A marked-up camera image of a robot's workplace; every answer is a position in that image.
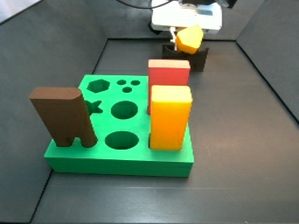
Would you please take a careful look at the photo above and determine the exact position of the brown arch block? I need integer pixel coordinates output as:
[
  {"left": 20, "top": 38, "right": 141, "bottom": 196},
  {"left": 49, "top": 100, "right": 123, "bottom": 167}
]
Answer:
[{"left": 29, "top": 87, "right": 97, "bottom": 148}]

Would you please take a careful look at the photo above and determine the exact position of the green shape sorter block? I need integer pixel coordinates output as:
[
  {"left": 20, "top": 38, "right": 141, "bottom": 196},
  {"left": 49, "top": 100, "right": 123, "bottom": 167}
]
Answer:
[{"left": 44, "top": 74, "right": 194, "bottom": 177}]

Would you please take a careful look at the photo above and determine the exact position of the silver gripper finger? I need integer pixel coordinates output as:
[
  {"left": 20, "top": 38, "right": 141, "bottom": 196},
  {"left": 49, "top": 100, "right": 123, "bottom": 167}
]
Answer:
[{"left": 170, "top": 27, "right": 176, "bottom": 51}]

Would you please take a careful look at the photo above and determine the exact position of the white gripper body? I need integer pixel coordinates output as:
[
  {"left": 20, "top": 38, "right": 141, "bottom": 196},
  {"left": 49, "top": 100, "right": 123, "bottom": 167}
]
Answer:
[{"left": 151, "top": 0, "right": 222, "bottom": 33}]

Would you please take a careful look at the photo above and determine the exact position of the yellow three prong object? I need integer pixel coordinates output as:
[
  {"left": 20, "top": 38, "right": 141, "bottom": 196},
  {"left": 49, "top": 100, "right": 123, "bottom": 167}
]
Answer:
[{"left": 175, "top": 25, "right": 203, "bottom": 54}]

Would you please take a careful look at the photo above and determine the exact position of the red rectangular block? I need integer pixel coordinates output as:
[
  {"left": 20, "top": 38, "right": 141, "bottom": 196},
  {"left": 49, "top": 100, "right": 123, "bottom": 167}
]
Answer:
[{"left": 147, "top": 59, "right": 191, "bottom": 114}]

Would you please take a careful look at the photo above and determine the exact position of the black curved fixture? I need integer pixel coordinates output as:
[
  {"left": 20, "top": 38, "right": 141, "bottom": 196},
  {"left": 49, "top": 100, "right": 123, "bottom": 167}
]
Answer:
[{"left": 163, "top": 44, "right": 210, "bottom": 72}]

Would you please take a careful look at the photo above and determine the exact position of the yellow rectangular block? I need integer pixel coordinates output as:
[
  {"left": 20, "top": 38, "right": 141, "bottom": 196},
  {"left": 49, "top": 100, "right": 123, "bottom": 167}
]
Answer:
[{"left": 149, "top": 85, "right": 192, "bottom": 151}]

